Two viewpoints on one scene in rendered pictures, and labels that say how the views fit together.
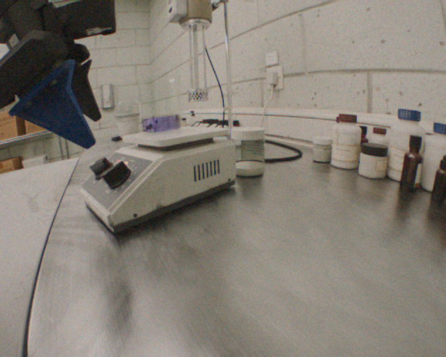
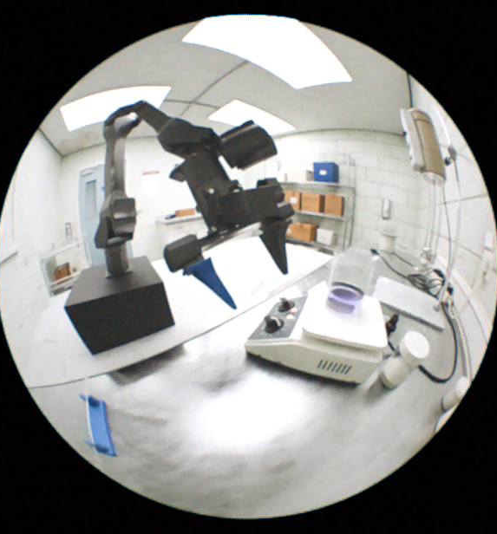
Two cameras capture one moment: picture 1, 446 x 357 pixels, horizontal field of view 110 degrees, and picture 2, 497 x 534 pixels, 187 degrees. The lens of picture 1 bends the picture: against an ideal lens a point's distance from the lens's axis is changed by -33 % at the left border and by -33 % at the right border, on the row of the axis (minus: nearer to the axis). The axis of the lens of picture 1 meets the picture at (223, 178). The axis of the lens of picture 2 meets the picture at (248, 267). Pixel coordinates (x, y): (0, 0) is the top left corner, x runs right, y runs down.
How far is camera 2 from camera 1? 0.20 m
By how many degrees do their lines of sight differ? 71
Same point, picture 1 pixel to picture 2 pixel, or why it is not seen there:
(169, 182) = (293, 356)
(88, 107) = (278, 262)
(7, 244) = (214, 306)
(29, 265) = (203, 328)
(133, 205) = (259, 350)
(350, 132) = not seen: outside the picture
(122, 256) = (226, 367)
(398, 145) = not seen: outside the picture
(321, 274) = (223, 469)
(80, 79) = (274, 237)
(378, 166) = not seen: outside the picture
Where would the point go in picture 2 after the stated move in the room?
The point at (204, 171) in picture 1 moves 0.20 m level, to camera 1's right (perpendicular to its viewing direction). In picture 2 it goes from (330, 366) to (395, 464)
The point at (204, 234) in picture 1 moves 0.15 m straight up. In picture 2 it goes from (264, 401) to (280, 322)
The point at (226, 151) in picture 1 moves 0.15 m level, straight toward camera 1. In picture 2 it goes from (364, 364) to (245, 410)
